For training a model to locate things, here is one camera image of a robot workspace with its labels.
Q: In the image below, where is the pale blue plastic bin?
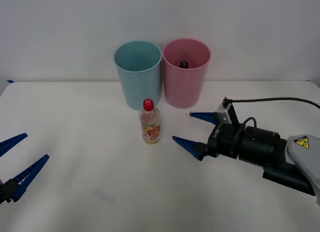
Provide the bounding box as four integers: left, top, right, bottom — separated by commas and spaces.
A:
113, 40, 162, 111

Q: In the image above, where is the clear bottle with red cap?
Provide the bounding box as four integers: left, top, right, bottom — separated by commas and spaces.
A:
139, 98, 161, 146

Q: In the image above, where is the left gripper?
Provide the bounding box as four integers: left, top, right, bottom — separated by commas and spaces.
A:
0, 132, 51, 206

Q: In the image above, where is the pink plastic bin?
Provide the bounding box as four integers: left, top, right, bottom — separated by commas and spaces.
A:
162, 38, 212, 109

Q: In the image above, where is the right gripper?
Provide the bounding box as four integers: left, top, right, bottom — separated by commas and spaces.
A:
171, 111, 245, 162

